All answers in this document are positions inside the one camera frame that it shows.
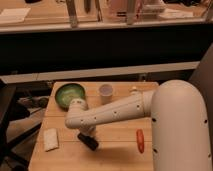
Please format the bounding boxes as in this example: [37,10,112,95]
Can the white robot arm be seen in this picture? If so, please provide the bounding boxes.
[65,80,213,171]

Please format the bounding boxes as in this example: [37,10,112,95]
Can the green ceramic bowl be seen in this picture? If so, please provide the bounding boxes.
[55,83,86,110]

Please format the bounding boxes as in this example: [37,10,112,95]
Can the wooden cutting board table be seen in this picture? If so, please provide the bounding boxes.
[27,81,186,171]

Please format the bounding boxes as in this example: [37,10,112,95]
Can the white paper cup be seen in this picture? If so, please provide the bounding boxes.
[98,84,113,105]

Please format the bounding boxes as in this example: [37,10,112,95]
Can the white paper sheet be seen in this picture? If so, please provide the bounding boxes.
[0,8,30,24]

